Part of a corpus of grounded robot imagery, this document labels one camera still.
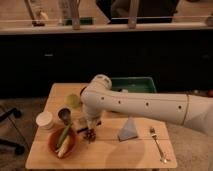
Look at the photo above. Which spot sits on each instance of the brown board eraser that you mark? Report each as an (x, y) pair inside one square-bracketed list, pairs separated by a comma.
[(82, 124)]

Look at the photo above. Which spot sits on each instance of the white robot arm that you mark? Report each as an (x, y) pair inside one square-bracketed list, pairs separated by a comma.
[(191, 111)]

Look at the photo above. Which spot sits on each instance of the green plastic cup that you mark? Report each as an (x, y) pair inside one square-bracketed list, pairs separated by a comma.
[(73, 101)]

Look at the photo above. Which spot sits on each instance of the metal cup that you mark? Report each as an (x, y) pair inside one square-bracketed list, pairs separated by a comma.
[(65, 116)]

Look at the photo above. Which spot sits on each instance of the white paper cup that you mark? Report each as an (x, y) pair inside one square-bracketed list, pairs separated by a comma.
[(45, 120)]

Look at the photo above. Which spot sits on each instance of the green plastic tray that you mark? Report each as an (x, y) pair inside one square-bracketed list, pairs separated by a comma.
[(133, 84)]

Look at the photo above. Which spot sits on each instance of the dark bunch of grapes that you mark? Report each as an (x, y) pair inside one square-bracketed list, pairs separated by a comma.
[(90, 135)]

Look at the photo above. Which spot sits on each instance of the blue folded cloth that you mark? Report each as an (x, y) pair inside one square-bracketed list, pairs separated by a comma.
[(128, 131)]

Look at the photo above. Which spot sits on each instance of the silver fork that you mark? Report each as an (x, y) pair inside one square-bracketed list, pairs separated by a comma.
[(153, 134)]

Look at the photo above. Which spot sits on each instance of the green vegetable stick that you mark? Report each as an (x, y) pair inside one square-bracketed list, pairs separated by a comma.
[(63, 135)]

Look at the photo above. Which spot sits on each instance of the wooden table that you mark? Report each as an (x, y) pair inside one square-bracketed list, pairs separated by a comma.
[(107, 152)]

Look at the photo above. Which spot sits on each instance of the orange bowl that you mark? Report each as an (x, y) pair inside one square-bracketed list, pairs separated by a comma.
[(53, 139)]

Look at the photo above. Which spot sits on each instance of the pale corn cob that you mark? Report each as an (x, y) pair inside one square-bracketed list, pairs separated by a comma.
[(64, 147)]

